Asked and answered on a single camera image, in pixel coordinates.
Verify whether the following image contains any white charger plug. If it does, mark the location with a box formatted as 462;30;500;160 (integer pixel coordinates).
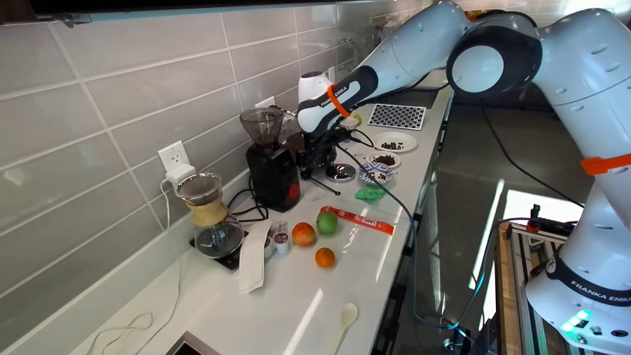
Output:
165;164;198;190

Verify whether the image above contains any black coffee grinder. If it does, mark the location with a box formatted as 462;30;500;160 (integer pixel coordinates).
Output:
239;107;305;213

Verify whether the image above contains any black power cable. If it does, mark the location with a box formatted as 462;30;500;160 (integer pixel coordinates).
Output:
283;111;419;225

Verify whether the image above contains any long red packet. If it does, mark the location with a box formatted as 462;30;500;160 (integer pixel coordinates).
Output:
322;205;397;237

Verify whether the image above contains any glass pour-over coffee maker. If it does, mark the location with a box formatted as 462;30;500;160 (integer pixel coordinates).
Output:
176;172;247;261

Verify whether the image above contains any black grinder power cord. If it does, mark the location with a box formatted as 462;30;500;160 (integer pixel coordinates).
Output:
226;186;273;225

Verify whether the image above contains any blue patterned bowl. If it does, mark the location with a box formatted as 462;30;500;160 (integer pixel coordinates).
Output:
360;164;395;188

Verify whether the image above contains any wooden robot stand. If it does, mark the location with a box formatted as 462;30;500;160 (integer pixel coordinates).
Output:
494;219;581;355

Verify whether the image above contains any thin white cable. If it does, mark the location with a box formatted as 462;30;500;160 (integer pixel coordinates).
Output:
86;180;190;355

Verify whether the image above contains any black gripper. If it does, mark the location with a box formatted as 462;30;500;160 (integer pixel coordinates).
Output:
299;128;358;184

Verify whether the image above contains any dark upper cabinet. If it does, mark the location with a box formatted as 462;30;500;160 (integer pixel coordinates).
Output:
0;0;344;26

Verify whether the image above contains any black coffee spoon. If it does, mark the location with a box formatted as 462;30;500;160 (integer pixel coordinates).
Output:
314;176;344;199

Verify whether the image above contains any large white plate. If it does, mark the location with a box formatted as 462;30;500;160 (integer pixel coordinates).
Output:
372;130;421;156

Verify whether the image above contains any orange red round fruit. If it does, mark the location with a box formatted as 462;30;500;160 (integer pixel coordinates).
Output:
291;221;320;249

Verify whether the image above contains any black kitchen scale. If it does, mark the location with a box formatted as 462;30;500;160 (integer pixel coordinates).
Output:
190;223;279;272

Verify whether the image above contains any small white plate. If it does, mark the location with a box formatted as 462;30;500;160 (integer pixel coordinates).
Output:
370;150;405;170

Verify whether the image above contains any glass coffee bean jar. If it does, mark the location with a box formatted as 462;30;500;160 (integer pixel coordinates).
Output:
287;132;312;176

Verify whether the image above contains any small red white pod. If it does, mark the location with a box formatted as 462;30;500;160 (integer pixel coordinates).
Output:
273;223;293;257

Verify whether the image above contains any white plastic spoon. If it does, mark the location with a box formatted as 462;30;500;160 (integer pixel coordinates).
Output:
332;300;362;355

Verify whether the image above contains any laptop keyboard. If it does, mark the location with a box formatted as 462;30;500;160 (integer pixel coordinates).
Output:
366;103;431;132

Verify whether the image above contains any green apple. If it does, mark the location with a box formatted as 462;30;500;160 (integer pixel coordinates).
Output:
316;209;342;237

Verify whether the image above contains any black clamp device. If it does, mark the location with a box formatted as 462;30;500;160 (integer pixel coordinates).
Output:
523;203;583;241

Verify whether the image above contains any small orange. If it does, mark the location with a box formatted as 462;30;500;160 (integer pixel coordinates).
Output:
314;245;338;270

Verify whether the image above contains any green packet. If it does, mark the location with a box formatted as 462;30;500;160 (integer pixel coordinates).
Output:
354;184;389;205

